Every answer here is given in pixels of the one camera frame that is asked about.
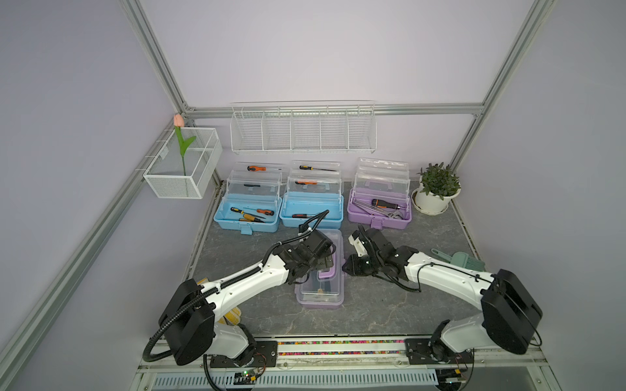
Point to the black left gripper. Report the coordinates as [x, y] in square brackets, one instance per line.
[325, 263]

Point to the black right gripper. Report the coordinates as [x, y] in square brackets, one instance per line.
[350, 265]

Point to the purple toolbox with ratchet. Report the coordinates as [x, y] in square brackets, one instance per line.
[325, 289]

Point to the purple toolbox with wrench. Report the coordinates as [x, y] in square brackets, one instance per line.
[380, 179]

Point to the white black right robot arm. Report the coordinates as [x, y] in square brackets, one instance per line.
[508, 315]

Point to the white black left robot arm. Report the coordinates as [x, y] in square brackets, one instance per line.
[190, 326]

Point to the silver adjustable wrench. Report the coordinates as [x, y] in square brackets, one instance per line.
[376, 210]

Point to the middle light blue toolbox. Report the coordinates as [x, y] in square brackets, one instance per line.
[327, 195]

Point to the light blue toolbox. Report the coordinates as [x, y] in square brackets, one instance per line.
[327, 195]
[241, 197]

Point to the left light blue toolbox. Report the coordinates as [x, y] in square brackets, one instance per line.
[241, 197]

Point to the yellow black screwdriver in lid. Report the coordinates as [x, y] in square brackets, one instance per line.
[312, 168]

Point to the orange screwdriver in lid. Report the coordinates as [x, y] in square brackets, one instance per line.
[263, 168]

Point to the green dustpan brush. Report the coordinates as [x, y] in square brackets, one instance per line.
[460, 259]

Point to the yellow work glove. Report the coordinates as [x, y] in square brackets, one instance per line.
[230, 313]

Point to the white potted green plant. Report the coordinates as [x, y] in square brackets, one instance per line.
[438, 186]

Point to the pink artificial tulip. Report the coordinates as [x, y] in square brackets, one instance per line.
[184, 143]

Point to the black orange handled screwdriver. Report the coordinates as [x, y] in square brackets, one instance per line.
[387, 205]

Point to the yellow handled screwdriver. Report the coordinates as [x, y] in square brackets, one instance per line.
[248, 216]

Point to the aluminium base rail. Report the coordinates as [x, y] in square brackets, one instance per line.
[353, 363]

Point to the white wire wall shelf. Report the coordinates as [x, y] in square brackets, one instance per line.
[331, 126]

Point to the white mesh wall basket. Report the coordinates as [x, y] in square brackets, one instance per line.
[165, 173]

